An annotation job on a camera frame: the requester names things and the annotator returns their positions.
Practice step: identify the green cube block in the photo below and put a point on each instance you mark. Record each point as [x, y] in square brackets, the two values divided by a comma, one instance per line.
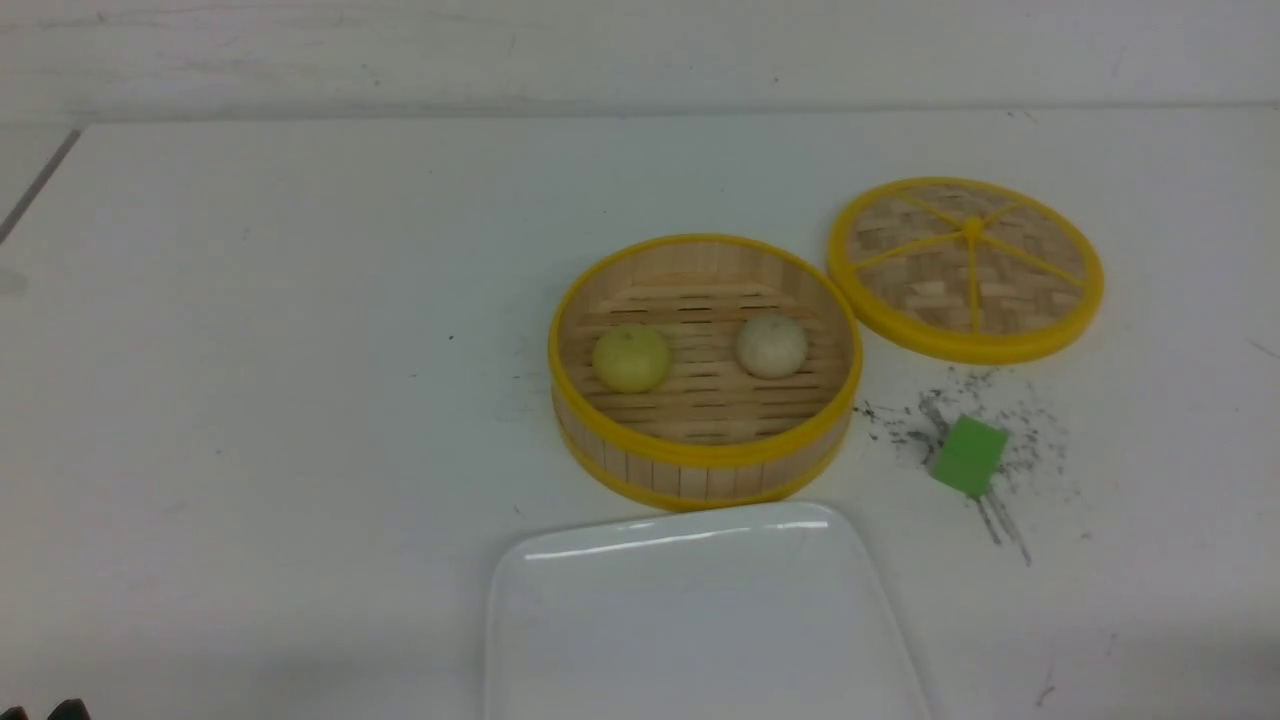
[969, 456]

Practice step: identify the white rectangular plate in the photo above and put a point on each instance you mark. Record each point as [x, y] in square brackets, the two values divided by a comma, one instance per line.
[769, 611]

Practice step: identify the dark object at bottom corner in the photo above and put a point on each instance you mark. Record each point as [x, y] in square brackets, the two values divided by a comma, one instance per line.
[72, 709]

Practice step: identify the yellow steamed bun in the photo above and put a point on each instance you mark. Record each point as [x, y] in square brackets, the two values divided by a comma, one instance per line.
[631, 358]

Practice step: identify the bamboo steamer basket yellow rim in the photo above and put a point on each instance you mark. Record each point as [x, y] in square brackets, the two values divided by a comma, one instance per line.
[710, 435]

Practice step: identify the bamboo steamer lid yellow rim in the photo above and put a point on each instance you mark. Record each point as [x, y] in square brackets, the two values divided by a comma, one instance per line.
[965, 271]

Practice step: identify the white steamed bun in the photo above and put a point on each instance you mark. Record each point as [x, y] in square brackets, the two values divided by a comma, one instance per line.
[771, 346]

